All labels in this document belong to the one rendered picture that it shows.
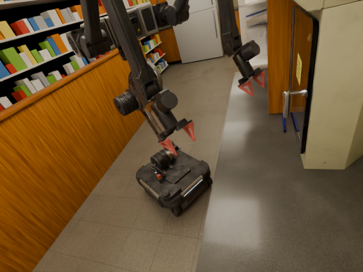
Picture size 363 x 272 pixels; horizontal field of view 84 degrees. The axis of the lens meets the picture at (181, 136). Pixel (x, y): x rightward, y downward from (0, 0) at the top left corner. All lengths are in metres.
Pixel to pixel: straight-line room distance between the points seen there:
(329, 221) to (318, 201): 0.06
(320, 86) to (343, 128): 0.15
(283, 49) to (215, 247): 0.77
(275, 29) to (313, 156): 0.50
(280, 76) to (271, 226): 0.62
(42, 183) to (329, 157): 2.08
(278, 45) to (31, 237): 2.22
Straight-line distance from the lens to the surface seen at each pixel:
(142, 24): 1.32
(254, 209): 0.68
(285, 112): 0.70
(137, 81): 0.73
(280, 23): 0.94
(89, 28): 0.94
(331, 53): 0.60
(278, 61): 0.97
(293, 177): 0.77
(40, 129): 2.18
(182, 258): 1.70
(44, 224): 2.30
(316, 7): 0.57
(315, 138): 0.72
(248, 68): 1.05
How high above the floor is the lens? 1.50
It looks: 33 degrees down
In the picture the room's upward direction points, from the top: 18 degrees counter-clockwise
